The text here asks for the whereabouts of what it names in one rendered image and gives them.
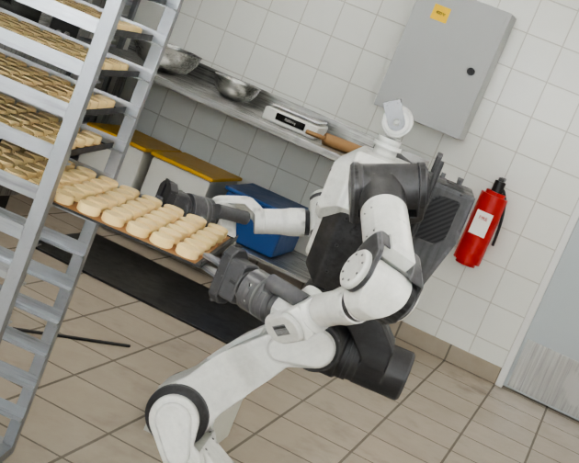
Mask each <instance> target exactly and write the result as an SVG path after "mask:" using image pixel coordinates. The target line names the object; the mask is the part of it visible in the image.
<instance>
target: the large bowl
mask: <svg viewBox="0 0 579 463"><path fill-rule="evenodd" d="M134 44H135V48H136V51H137V55H138V56H139V57H140V58H141V59H142V60H143V61H144V62H145V59H146V57H147V54H148V51H149V49H150V47H151V44H152V43H150V42H147V41H145V40H135V41H134ZM201 60H202V58H201V57H199V56H198V55H196V54H194V53H192V52H190V51H186V50H184V49H181V48H179V47H177V46H175V45H173V44H170V43H167V46H166V48H165V53H164V55H163V58H162V60H161V62H160V65H159V68H158V70H157V71H159V72H162V73H167V74H170V75H173V74H187V73H189V72H191V71H192V70H193V69H195V68H196V67H197V66H198V65H199V62H200V61H201Z"/></svg>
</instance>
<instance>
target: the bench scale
mask: <svg viewBox="0 0 579 463"><path fill-rule="evenodd" d="M262 118H263V119H266V120H268V121H271V122H273V123H275V124H278V125H279V126H281V127H284V128H286V129H289V130H292V131H295V132H297V133H299V134H301V135H303V136H306V137H308V138H310V139H313V140H315V139H317V138H315V137H313V136H311V135H308V134H306V133H305V131H306V130H311V131H313V132H316V133H319V134H321V135H324V134H325V133H326V132H327V130H328V127H327V126H325V124H327V122H325V121H323V120H320V119H318V118H315V117H313V116H310V115H308V114H306V113H303V112H301V111H299V110H297V109H295V108H292V107H289V106H286V105H284V104H277V103H273V104H272V106H266V108H265V110H264V113H263V115H262Z"/></svg>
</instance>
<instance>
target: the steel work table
mask: <svg viewBox="0 0 579 463"><path fill-rule="evenodd" d="M134 41H135V39H131V42H130V45H129V47H128V50H127V51H126V50H123V49H118V48H114V47H110V46H109V49H108V52H109V53H111V54H114V55H116V56H119V57H120V58H122V59H125V60H127V61H130V62H133V63H136V64H138V65H140V66H143V65H144V61H143V60H142V59H141V58H140V57H139V56H138V55H137V51H136V48H135V44H134ZM215 72H217V73H223V72H221V71H218V70H216V69H213V68H211V67H209V66H207V65H205V64H203V63H199V65H198V66H197V67H196V68H195V69H193V70H192V71H191V72H189V73H187V74H173V75H170V74H167V73H162V72H159V71H157V73H156V76H155V77H154V80H153V82H154V83H156V84H158V85H161V86H163V87H165V88H168V89H170V90H172V91H175V92H177V93H179V94H180V95H183V96H186V97H189V98H191V99H193V100H195V101H198V102H199V103H201V104H204V105H206V106H208V107H212V108H214V109H216V110H219V111H220V112H222V113H224V114H227V115H229V116H231V117H233V118H236V119H239V120H241V121H243V122H245V123H247V124H250V125H252V126H254V127H257V128H259V129H261V130H264V131H266V132H268V133H271V134H273V135H275V136H277V137H280V138H281V139H283V140H286V141H289V142H291V143H294V144H296V145H298V146H300V147H302V148H304V149H306V150H309V151H311V152H314V153H317V154H319V155H321V156H323V157H325V158H327V159H329V160H332V161H335V160H337V159H338V158H339V157H341V156H342V155H344V154H345V153H344V152H340V151H338V150H336V149H333V148H330V147H328V146H325V145H323V144H322V140H320V139H315V140H313V139H310V138H308V137H306V136H303V135H301V134H299V133H297V132H295V131H292V130H289V129H286V128H284V127H281V126H279V125H278V124H275V123H273V122H271V121H268V120H266V119H263V118H262V115H263V113H264V110H265V108H266V106H272V104H273V103H277V104H284V105H286V106H289V107H292V108H295V109H297V110H299V111H301V112H303V113H306V114H308V115H310V116H313V117H315V118H318V119H320V120H323V121H325V122H327V124H325V126H327V127H328V130H327V133H330V134H332V135H335V136H336V137H339V138H342V139H344V140H347V141H351V142H354V143H355V144H358V145H360V146H369V147H371V148H372V147H373V146H374V145H375V143H373V141H374V139H375V137H372V136H370V135H368V134H366V133H364V132H362V131H359V130H356V129H353V128H351V127H349V126H347V125H345V124H343V123H340V122H338V121H336V120H333V119H330V118H328V117H326V116H324V115H321V114H319V113H317V112H314V111H312V110H310V109H308V108H306V107H302V106H300V105H298V104H295V103H293V102H291V101H289V100H287V99H285V98H282V97H280V96H276V95H274V94H272V93H269V92H268V91H266V90H263V89H261V88H259V87H256V86H255V87H256V88H258V89H260V90H261V91H259V93H258V95H257V96H256V97H255V98H254V99H252V100H251V101H249V102H235V101H232V100H231V99H228V98H226V97H224V96H223V95H222V94H221V93H220V92H219V91H218V90H217V89H216V86H215V82H214V77H215ZM223 74H225V75H228V74H227V73H223ZM228 76H230V75H228ZM231 77H233V76H231ZM233 78H235V77H233ZM126 79H127V77H118V79H117V81H116V83H115V86H114V88H113V91H112V95H113V96H116V97H120V95H121V92H122V89H123V86H124V85H125V82H126ZM235 79H237V78H235ZM253 86H254V85H253ZM112 117H113V114H107V115H104V116H103V118H102V120H101V123H104V124H110V121H111V119H112ZM401 154H402V155H403V156H404V157H405V158H407V159H408V160H409V161H410V162H412V163H413V164H417V162H425V163H426V167H427V166H428V164H429V161H428V160H427V159H424V158H422V157H420V156H417V155H415V154H413V153H410V152H408V151H405V150H403V149H402V151H401ZM243 249H245V250H246V251H247V255H248V257H250V258H252V259H254V260H256V261H258V262H260V263H262V264H264V265H267V266H269V267H271V268H274V269H276V270H278V271H279V272H281V273H283V274H285V275H287V276H289V277H293V278H295V279H297V280H299V281H300V282H302V283H304V284H306V283H307V282H308V280H309V279H310V278H311V276H310V273H309V270H308V268H307V265H306V263H305V262H306V259H307V255H305V254H301V253H299V252H297V251H295V250H293V251H292V252H289V253H286V254H281V255H278V256H275V257H272V258H269V257H266V256H264V255H262V254H259V253H257V252H255V251H253V250H251V249H249V248H247V247H244V246H243Z"/></svg>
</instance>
